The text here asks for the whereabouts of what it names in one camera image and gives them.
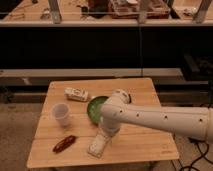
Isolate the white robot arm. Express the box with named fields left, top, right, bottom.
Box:
left=97, top=89, right=213, bottom=143

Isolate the green bowl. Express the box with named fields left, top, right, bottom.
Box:
left=87, top=96, right=108, bottom=125

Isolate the red brown oblong object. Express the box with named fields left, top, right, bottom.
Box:
left=53, top=135, right=77, bottom=153

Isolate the wooden folding table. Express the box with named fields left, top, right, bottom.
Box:
left=27, top=78, right=179, bottom=169

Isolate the long background workbench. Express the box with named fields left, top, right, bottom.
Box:
left=0, top=0, right=213, bottom=27

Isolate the black floor cable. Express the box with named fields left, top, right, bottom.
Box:
left=173, top=136, right=213, bottom=171

